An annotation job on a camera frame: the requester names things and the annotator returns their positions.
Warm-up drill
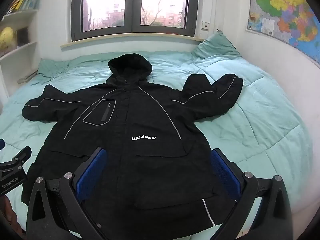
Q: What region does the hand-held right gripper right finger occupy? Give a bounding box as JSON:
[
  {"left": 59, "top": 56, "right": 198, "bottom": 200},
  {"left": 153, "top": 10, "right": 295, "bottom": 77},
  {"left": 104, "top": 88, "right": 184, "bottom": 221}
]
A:
[{"left": 209, "top": 148, "right": 293, "bottom": 240}]

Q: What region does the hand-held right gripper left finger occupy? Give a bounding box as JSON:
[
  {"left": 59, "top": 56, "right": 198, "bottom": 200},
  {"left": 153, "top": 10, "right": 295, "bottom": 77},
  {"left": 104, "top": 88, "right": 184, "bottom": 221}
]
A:
[{"left": 26, "top": 147, "right": 108, "bottom": 240}]

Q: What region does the black hooded jacket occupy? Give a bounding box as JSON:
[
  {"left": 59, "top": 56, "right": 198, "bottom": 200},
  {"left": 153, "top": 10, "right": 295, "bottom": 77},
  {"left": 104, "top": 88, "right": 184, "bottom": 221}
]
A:
[{"left": 21, "top": 53, "right": 244, "bottom": 240}]

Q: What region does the person's left hand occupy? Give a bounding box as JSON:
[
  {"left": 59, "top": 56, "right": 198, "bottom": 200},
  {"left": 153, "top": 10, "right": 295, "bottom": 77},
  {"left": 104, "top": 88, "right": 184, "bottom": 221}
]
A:
[{"left": 0, "top": 197, "right": 25, "bottom": 239}]

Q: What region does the teal quilted duvet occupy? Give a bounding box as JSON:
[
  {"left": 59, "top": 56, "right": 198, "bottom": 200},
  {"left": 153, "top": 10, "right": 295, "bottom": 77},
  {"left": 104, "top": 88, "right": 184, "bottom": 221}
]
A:
[{"left": 0, "top": 51, "right": 313, "bottom": 240}]

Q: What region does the crumpled teal cloth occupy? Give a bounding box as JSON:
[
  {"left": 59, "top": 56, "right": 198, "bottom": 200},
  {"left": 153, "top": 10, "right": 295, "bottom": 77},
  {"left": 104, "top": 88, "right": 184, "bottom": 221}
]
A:
[{"left": 37, "top": 59, "right": 70, "bottom": 84}]

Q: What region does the white bookshelf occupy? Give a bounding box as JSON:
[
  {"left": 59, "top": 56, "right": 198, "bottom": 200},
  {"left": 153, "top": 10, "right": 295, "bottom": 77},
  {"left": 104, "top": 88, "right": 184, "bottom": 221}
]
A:
[{"left": 0, "top": 0, "right": 43, "bottom": 102}]

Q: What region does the yellow plush toy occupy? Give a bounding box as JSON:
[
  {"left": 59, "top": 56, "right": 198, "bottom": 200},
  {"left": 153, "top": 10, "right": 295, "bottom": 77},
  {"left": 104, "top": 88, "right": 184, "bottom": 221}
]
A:
[{"left": 0, "top": 26, "right": 15, "bottom": 52}]

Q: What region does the teal pillow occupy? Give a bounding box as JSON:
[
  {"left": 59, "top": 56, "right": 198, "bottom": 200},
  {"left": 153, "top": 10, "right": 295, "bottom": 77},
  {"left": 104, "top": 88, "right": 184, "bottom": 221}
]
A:
[{"left": 191, "top": 31, "right": 242, "bottom": 59}]

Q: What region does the wooden window sill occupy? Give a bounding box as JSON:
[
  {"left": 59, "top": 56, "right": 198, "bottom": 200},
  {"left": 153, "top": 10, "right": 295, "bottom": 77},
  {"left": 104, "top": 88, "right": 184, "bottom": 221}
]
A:
[{"left": 61, "top": 33, "right": 208, "bottom": 52}]

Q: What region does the dark framed window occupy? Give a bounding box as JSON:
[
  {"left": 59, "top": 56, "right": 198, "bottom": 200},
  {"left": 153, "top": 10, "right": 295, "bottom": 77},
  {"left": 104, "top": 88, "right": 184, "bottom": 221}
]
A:
[{"left": 71, "top": 0, "right": 200, "bottom": 42}]

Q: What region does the colourful wall map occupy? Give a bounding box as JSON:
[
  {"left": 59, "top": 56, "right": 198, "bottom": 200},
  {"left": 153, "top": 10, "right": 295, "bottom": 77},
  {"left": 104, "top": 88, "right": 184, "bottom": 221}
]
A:
[{"left": 246, "top": 0, "right": 320, "bottom": 67}]

